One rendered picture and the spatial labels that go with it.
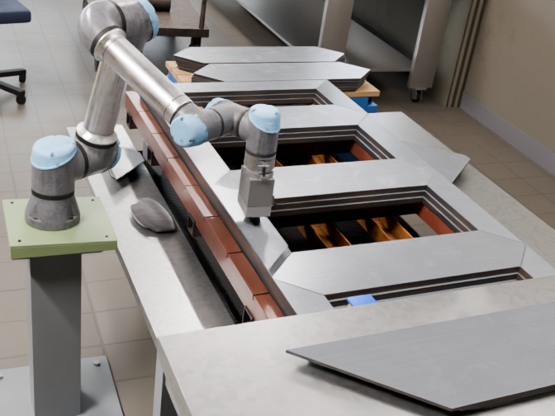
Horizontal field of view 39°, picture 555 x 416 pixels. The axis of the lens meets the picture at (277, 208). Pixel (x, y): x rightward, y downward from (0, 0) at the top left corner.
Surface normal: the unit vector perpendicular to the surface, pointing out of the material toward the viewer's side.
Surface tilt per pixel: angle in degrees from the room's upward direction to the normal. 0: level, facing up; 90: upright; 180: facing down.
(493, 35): 90
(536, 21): 90
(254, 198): 90
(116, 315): 0
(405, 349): 0
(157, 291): 0
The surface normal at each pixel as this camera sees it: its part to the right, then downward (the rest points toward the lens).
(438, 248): 0.12, -0.87
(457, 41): -0.93, 0.07
